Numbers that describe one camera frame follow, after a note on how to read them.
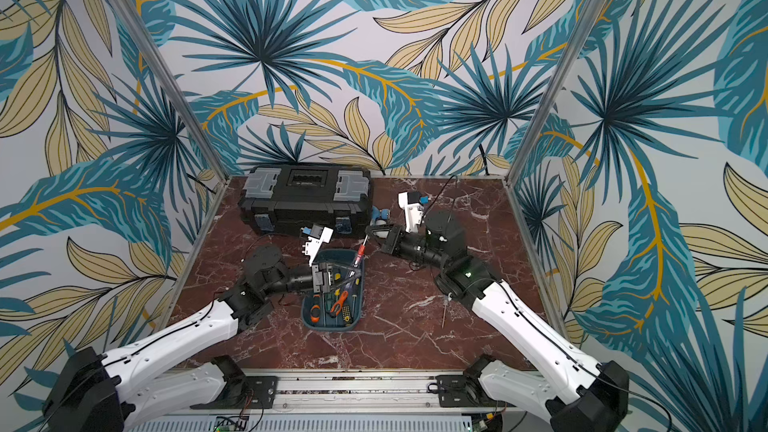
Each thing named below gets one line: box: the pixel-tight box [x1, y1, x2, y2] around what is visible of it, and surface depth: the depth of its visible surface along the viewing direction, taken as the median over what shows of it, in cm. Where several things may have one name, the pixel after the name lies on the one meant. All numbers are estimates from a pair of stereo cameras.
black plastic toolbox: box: [239, 163, 373, 237], surface depth 94 cm
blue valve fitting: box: [371, 205, 389, 221], surface depth 109 cm
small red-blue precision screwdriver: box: [353, 234, 368, 268], surface depth 66 cm
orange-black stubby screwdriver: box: [310, 304, 321, 323], surface depth 86 cm
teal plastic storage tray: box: [301, 249, 364, 329], surface depth 85 cm
